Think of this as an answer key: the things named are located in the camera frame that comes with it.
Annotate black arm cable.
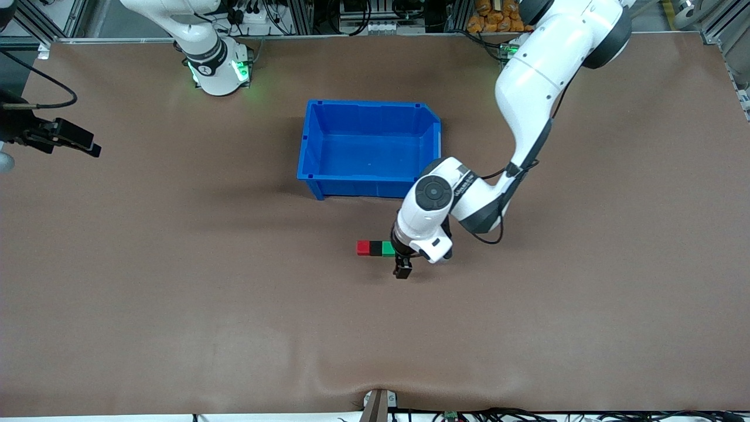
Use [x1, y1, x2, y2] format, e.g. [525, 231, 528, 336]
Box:
[0, 50, 78, 110]
[466, 161, 543, 246]

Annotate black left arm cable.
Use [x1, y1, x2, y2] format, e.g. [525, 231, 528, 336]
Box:
[466, 161, 543, 246]

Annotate white power strip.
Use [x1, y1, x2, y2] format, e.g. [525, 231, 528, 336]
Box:
[229, 5, 276, 37]

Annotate white socket block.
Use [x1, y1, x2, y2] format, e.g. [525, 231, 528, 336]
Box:
[340, 21, 425, 36]

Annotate aluminium frame profile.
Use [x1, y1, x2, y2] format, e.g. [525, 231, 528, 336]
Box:
[700, 0, 750, 122]
[0, 0, 88, 47]

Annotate bag of orange items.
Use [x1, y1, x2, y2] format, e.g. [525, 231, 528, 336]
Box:
[467, 0, 528, 34]

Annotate silver table edge rail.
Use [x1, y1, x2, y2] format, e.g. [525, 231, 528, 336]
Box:
[50, 30, 704, 45]

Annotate table edge bracket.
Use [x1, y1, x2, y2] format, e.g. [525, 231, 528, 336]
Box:
[360, 389, 399, 422]

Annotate black cable bundle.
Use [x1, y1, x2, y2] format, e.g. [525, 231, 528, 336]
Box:
[404, 407, 750, 422]

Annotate blue plastic storage bin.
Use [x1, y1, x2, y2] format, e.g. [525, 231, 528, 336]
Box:
[296, 99, 443, 205]

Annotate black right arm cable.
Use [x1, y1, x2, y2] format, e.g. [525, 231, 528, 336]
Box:
[0, 50, 78, 110]

